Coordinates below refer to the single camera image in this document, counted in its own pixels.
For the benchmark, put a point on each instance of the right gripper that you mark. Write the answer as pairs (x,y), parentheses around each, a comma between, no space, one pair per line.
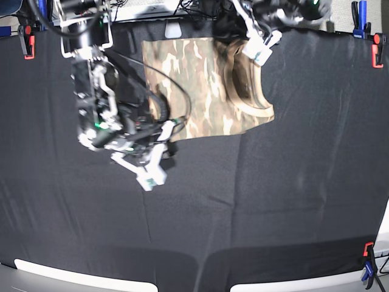
(134,140)

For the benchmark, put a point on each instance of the orange black clamp far left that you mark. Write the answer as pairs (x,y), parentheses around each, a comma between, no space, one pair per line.
(27,39)

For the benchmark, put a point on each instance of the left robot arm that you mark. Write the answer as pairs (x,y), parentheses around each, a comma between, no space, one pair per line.
(310,12)

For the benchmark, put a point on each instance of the black table cloth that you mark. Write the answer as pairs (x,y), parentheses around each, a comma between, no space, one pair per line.
(296,198)

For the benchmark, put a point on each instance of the orange black clamp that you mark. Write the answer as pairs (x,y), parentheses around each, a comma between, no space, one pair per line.
(27,39)
(377,47)

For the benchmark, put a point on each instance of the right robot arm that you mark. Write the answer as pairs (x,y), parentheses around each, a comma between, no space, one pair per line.
(95,76)

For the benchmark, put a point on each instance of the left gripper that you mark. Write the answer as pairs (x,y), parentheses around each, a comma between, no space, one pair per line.
(268,16)

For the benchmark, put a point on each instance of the orange black clamp far right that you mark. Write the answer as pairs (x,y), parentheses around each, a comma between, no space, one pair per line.
(377,47)

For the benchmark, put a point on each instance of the blue clamp top right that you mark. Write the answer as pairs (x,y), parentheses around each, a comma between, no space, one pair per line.
(362,28)

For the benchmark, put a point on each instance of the blue orange clamp near right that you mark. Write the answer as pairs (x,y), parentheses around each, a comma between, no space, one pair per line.
(369,265)

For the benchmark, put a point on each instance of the blue clamp top left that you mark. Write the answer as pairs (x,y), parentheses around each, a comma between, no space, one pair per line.
(46,8)

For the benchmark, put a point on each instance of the camouflage t-shirt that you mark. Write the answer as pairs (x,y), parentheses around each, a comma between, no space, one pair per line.
(213,82)

